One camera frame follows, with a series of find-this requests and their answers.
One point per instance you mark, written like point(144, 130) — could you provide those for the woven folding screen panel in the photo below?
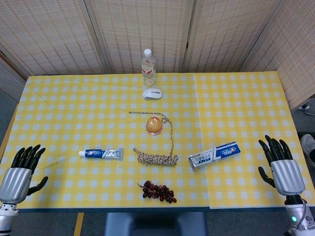
point(140, 24)
point(295, 54)
point(49, 34)
point(229, 34)
point(9, 81)

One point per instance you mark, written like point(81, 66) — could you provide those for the dark red grape bunch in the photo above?
point(157, 191)

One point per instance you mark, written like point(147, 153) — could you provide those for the white sneaker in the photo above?
point(308, 150)

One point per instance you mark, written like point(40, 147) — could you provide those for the yellow checkered tablecloth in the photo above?
point(73, 110)

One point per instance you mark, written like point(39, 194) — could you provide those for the blue and white toothpaste box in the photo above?
point(214, 156)

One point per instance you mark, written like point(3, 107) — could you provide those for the white computer mouse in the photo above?
point(152, 94)

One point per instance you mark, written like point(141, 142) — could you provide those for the blue and white toothpaste tube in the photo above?
point(101, 153)

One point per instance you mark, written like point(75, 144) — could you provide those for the clear plastic water bottle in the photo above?
point(148, 71)

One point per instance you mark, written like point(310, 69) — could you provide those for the black and silver left hand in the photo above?
point(16, 182)

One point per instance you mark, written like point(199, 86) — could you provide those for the black and silver right hand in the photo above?
point(288, 174)

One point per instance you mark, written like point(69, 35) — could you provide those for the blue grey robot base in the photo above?
point(155, 225)

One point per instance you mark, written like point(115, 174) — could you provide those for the orange round fruit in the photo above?
point(154, 125)

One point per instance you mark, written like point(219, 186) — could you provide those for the grey sneaker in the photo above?
point(308, 108)

